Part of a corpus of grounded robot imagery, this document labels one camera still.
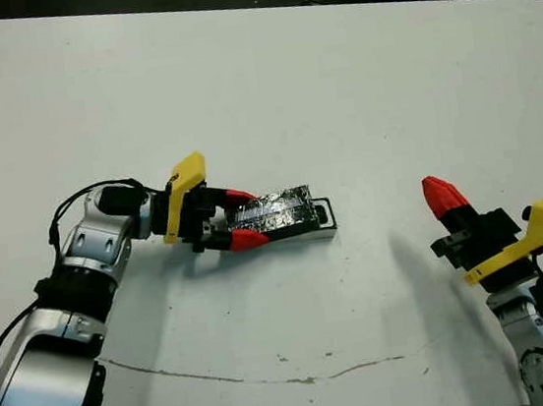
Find black left gripper, yellow mount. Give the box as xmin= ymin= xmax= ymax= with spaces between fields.
xmin=146 ymin=144 xmax=273 ymax=263

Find black right gripper, yellow mount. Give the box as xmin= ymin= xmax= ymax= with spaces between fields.
xmin=420 ymin=162 xmax=543 ymax=301

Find glossy black box lid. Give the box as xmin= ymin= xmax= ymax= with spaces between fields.
xmin=219 ymin=182 xmax=321 ymax=247

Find camera box base, white liner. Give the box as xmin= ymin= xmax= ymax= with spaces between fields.
xmin=260 ymin=195 xmax=341 ymax=251

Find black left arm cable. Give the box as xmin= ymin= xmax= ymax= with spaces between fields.
xmin=0 ymin=174 xmax=173 ymax=381

